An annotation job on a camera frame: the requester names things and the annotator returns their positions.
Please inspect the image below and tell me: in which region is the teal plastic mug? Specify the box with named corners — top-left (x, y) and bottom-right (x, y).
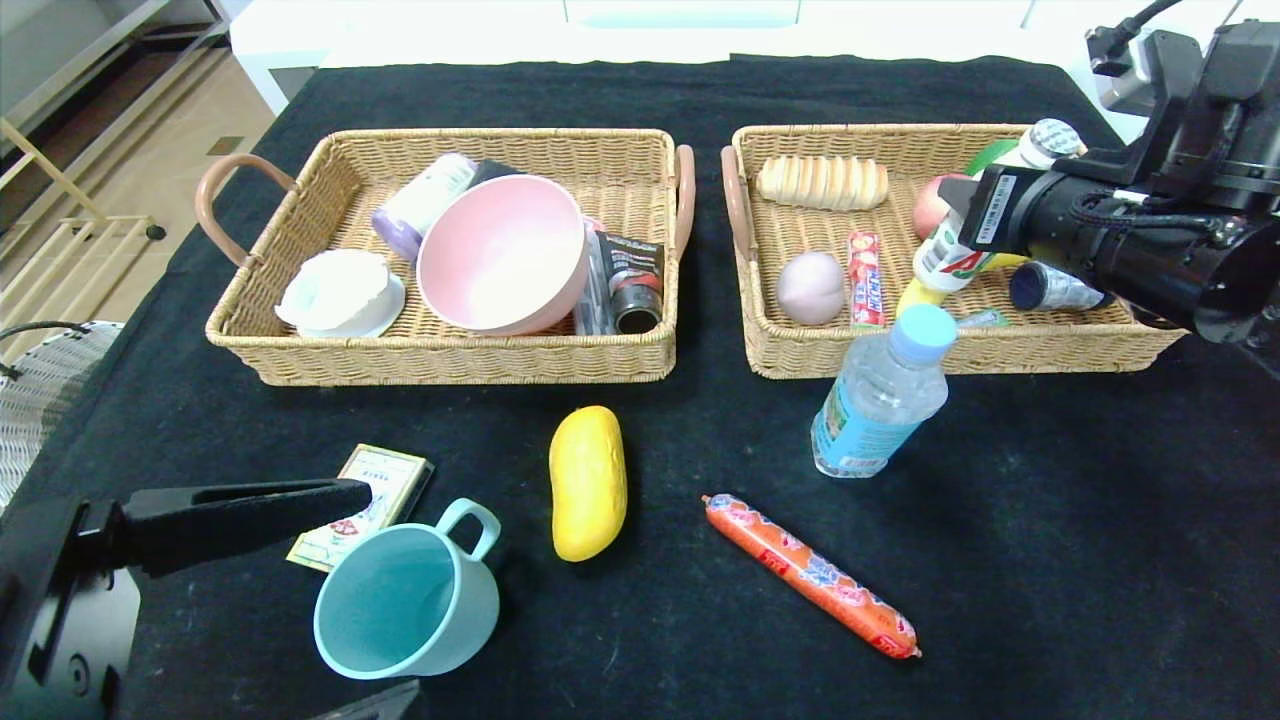
top-left (314, 498), bottom-right (504, 681)

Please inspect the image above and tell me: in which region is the grey shelf unit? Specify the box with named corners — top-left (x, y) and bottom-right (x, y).
top-left (0, 0), bottom-right (233, 141)

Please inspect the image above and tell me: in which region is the black braided cable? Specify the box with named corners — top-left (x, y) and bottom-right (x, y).
top-left (1070, 188), bottom-right (1233, 249)

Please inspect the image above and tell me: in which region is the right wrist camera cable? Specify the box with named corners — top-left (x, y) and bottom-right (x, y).
top-left (1085, 0), bottom-right (1186, 77)

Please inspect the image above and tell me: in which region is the black table cloth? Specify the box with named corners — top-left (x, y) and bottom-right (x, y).
top-left (0, 55), bottom-right (1280, 720)

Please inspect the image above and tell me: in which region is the yellow mango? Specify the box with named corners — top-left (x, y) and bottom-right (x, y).
top-left (549, 406), bottom-right (630, 563)

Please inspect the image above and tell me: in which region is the yellow banana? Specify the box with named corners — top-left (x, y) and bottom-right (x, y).
top-left (896, 253), bottom-right (1033, 319)

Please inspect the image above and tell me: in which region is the white bottle purple cap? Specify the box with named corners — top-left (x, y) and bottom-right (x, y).
top-left (372, 153), bottom-right (481, 267)

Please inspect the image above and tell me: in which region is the wicker basket holding pink bowl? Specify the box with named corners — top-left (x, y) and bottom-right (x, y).
top-left (196, 128), bottom-right (698, 388)

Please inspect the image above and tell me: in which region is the water bottle blue cap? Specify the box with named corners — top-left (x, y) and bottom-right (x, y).
top-left (811, 304), bottom-right (959, 480)

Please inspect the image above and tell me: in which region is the orange sausage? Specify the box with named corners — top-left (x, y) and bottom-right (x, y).
top-left (701, 494), bottom-right (923, 661)

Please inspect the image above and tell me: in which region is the pink bowl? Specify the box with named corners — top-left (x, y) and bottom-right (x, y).
top-left (417, 175), bottom-right (592, 338)

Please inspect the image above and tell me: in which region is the pale pink peach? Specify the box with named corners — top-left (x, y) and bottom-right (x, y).
top-left (776, 251), bottom-right (847, 327)

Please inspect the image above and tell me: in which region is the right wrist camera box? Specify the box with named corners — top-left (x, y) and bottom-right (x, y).
top-left (1095, 60), bottom-right (1153, 116)

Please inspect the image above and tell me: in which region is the wicker basket holding food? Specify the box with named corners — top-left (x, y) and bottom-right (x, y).
top-left (721, 124), bottom-right (1191, 381)

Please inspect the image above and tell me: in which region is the white cabinet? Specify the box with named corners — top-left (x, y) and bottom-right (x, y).
top-left (230, 0), bottom-right (1101, 119)

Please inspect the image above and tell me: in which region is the playing card box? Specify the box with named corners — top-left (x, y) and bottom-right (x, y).
top-left (287, 444), bottom-right (437, 574)

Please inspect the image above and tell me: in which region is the red candy pack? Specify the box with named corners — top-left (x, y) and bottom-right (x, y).
top-left (847, 232), bottom-right (888, 328)

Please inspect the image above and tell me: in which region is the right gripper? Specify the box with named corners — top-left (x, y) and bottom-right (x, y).
top-left (937, 163), bottom-right (1099, 266)

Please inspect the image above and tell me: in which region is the small silver jar black cap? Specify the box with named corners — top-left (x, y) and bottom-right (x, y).
top-left (1008, 259), bottom-right (1113, 313)

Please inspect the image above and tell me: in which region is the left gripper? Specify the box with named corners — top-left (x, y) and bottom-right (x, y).
top-left (0, 478), bottom-right (374, 720)

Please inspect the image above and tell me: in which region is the white ceramic dish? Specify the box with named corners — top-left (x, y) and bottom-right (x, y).
top-left (276, 249), bottom-right (408, 340)

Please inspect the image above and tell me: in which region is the black packaged item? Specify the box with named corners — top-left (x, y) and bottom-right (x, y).
top-left (575, 222), bottom-right (668, 338)

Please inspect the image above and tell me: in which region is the green mango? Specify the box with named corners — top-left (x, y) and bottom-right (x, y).
top-left (965, 139), bottom-right (1023, 178)

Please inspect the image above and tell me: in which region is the white milk drink bottle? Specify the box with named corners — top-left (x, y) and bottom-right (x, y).
top-left (913, 118), bottom-right (1088, 293)

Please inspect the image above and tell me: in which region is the ridged bread loaf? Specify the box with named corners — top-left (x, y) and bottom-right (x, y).
top-left (756, 156), bottom-right (890, 213)

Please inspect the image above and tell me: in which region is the wooden rack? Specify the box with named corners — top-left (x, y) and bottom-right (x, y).
top-left (0, 115), bottom-right (169, 331)

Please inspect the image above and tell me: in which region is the red peach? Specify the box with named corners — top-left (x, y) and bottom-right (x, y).
top-left (912, 174), bottom-right (967, 242)

